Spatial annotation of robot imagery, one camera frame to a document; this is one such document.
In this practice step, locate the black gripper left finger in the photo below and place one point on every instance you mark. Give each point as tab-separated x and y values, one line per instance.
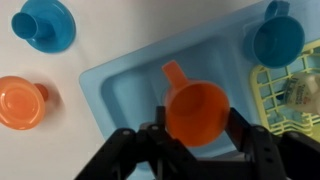
167	157

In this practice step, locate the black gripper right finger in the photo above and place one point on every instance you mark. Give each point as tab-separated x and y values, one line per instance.
292	155

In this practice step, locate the orange toy cup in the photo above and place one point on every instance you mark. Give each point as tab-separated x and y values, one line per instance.
196	110

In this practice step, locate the blue toy sink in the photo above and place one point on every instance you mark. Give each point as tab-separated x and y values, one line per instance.
125	92

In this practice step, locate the small white toy bottle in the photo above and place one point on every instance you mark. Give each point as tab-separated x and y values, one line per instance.
302	92

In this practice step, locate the blue toy cup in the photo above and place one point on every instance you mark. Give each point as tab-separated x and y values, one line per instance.
278	40

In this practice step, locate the orange toy plate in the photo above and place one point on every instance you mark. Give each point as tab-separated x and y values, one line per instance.
22	103

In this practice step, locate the blue toy plate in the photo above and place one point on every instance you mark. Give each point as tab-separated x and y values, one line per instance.
46	25

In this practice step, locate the yellow-green dish rack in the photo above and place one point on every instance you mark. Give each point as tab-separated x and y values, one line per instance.
268	87

